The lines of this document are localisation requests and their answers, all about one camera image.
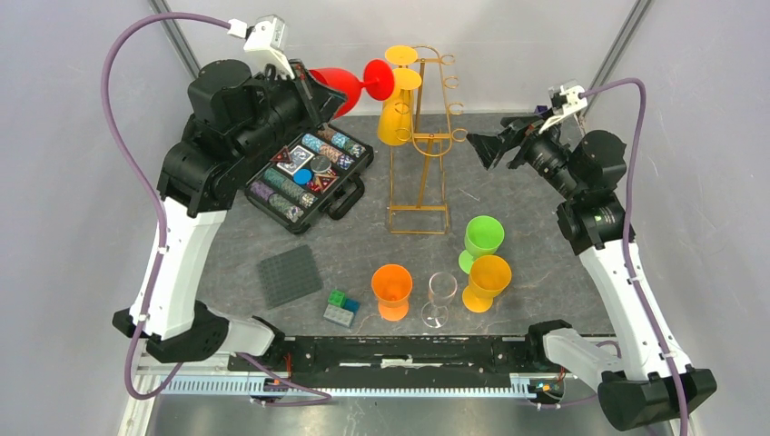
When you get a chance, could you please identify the gold wire wine glass rack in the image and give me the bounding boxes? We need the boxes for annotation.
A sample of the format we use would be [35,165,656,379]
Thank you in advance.
[388,45,467,235]

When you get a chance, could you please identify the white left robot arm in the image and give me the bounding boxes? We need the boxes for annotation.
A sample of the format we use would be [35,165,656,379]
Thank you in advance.
[113,60,346,371]

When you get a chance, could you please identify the grey building baseplate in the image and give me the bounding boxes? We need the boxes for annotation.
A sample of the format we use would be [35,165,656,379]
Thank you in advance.
[257,245,323,309]

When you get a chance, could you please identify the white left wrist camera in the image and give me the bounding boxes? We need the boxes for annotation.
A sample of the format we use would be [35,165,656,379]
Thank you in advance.
[228,15,294,79]

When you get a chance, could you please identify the yellow plastic wine glass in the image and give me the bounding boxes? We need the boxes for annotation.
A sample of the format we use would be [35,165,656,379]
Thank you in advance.
[385,45,419,68]
[377,67,422,147]
[461,255,513,313]

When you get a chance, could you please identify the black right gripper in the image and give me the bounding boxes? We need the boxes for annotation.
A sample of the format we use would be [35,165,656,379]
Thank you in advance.
[468,106,585,200]

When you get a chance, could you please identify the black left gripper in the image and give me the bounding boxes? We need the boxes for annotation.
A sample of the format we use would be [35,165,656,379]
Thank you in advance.
[235,58,350,162]

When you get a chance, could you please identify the black poker chip case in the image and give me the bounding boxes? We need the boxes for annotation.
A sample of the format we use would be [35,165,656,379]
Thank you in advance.
[244,124,374,235]

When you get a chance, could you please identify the red plastic wine glass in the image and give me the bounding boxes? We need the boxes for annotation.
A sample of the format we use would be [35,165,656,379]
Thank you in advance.
[310,59,395,119]

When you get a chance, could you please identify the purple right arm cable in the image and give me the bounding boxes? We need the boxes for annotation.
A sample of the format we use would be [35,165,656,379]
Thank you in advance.
[528,77,691,436]

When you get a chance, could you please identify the orange plastic wine glass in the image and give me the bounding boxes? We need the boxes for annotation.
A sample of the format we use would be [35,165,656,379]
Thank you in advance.
[370,263,413,322]

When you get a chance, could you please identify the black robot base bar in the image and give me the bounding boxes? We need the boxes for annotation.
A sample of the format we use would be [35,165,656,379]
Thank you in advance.
[257,335,565,389]

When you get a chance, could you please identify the clear wine glass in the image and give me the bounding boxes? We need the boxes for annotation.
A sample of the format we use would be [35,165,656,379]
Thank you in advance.
[420,272,458,329]

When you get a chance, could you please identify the green plastic wine glass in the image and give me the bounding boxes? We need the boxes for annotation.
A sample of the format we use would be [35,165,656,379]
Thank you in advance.
[458,215,505,274]

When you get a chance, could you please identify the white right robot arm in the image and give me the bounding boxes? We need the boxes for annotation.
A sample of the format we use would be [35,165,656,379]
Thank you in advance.
[468,117,717,431]

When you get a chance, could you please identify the green grey blue bricks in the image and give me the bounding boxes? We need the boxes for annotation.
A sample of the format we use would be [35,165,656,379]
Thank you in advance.
[322,290,360,328]

